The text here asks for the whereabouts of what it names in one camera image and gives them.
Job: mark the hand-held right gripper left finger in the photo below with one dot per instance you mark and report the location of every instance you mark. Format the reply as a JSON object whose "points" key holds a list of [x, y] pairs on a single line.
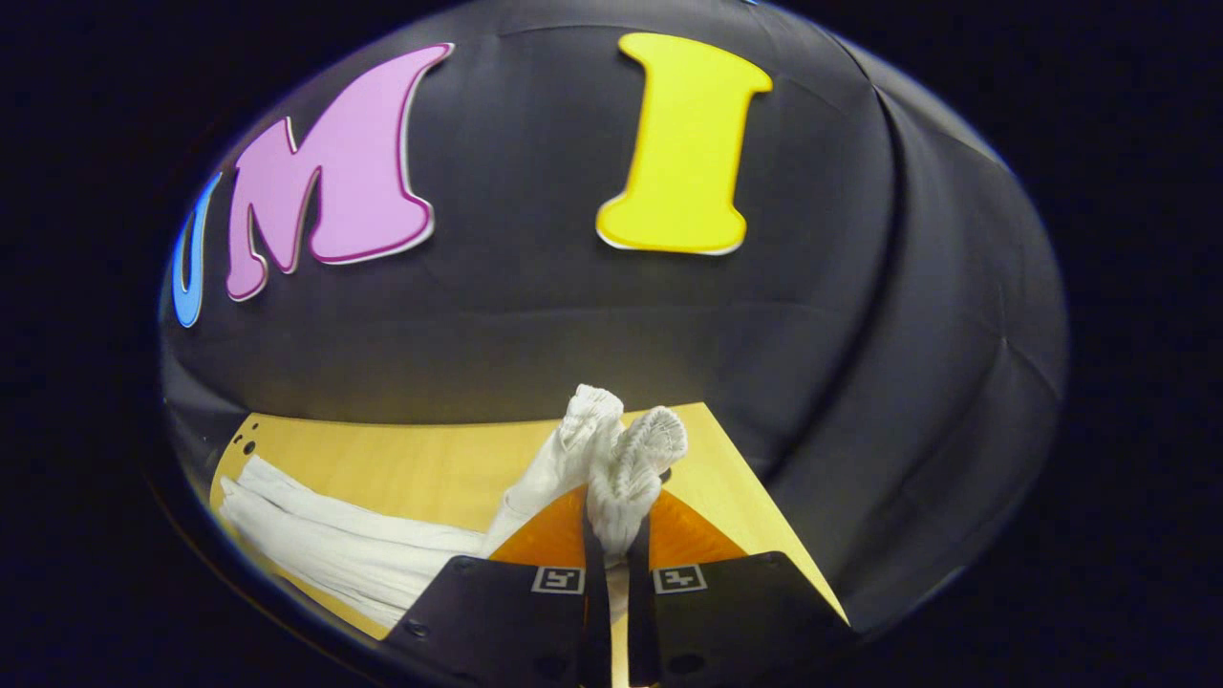
{"points": [[497, 621]]}

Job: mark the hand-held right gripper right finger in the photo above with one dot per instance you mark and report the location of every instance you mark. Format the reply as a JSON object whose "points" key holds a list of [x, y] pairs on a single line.
{"points": [[736, 621]]}

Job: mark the white jeans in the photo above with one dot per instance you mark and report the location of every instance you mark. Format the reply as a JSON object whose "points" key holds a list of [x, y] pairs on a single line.
{"points": [[344, 545]]}

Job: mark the black backdrop cloth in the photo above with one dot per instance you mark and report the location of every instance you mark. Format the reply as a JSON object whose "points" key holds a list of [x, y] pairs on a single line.
{"points": [[535, 315]]}

